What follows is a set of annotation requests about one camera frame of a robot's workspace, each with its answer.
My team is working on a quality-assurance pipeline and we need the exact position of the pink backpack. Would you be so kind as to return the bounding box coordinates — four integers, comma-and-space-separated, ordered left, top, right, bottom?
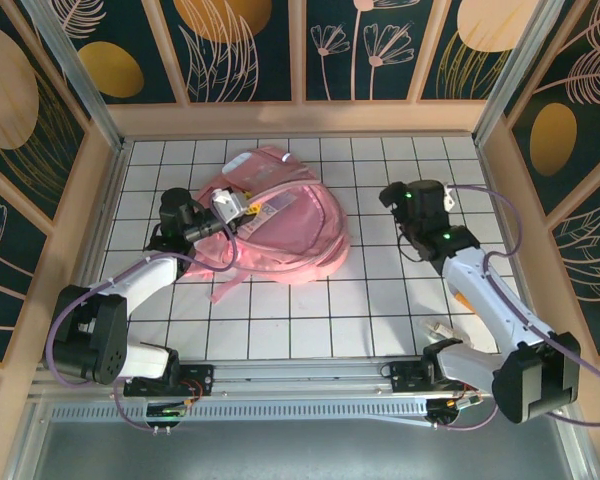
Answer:
182, 146, 351, 304

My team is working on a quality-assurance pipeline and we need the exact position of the small white glue tube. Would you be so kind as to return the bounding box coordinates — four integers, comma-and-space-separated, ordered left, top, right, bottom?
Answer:
422, 319, 476, 349

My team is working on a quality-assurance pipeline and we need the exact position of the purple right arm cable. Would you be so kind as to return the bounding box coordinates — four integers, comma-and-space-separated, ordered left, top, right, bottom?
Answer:
432, 183, 600, 434

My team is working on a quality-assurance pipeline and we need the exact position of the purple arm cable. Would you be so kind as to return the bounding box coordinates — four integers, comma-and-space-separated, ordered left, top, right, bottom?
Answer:
432, 183, 600, 434
44, 192, 241, 434

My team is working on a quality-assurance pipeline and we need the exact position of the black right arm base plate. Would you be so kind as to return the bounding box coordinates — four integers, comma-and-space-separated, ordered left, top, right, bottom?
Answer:
388, 357, 481, 396

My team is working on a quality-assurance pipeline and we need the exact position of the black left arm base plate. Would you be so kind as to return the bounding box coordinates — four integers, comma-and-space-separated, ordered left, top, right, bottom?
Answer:
123, 363, 216, 398

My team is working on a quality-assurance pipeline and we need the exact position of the aluminium frame post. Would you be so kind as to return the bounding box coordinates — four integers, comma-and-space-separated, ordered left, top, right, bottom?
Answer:
22, 0, 129, 154
472, 0, 566, 146

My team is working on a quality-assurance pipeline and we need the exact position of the aluminium mounting rail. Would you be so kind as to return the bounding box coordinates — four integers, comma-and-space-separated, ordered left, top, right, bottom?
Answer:
29, 357, 571, 401

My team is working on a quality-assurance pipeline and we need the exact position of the small circuit board with wires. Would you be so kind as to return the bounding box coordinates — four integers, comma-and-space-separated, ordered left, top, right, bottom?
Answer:
426, 394, 483, 426
146, 403, 190, 420

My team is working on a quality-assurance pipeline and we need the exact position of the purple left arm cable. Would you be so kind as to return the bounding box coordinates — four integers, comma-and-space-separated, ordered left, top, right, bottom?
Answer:
44, 192, 241, 434

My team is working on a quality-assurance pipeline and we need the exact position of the grey slotted cable duct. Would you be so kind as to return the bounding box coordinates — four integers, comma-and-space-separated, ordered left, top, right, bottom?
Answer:
47, 402, 431, 426

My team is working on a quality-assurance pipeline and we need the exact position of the grey metal base plate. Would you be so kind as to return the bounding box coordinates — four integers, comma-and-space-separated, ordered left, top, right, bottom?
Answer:
9, 394, 600, 480

